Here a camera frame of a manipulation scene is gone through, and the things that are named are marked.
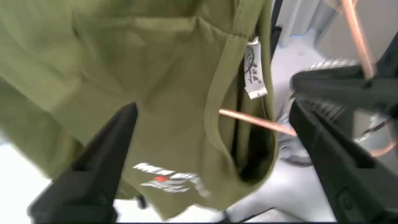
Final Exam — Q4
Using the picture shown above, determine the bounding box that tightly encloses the green long-sleeved shirt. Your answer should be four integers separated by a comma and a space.
0, 0, 279, 220

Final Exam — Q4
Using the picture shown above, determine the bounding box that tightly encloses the pink clothes hanger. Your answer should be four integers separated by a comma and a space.
219, 0, 397, 158

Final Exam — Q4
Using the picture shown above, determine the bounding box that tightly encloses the black clothes rack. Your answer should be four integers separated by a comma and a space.
136, 0, 284, 210

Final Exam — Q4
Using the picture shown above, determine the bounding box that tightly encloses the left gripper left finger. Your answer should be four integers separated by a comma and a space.
27, 101, 139, 223

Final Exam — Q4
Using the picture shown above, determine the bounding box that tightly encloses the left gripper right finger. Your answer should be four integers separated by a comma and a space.
289, 99, 398, 223

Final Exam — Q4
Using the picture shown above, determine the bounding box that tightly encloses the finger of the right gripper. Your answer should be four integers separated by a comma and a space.
290, 63, 398, 118
374, 30, 398, 78

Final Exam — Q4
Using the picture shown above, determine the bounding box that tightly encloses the white laundry basket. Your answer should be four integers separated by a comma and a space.
287, 58, 398, 144

